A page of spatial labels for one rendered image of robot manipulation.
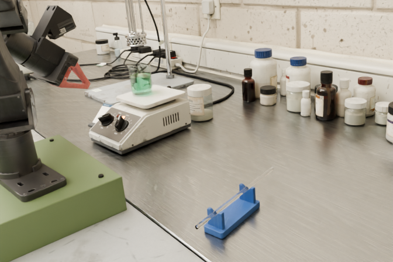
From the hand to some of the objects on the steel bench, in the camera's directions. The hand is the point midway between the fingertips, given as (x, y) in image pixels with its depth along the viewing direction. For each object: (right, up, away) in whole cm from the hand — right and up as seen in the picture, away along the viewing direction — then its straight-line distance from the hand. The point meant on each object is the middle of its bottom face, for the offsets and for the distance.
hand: (85, 84), depth 91 cm
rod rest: (+29, -22, -29) cm, 47 cm away
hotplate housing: (+12, -11, +7) cm, 18 cm away
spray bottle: (-11, +20, +99) cm, 102 cm away
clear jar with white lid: (+25, -7, +14) cm, 30 cm away
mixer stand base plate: (+6, +2, +44) cm, 44 cm away
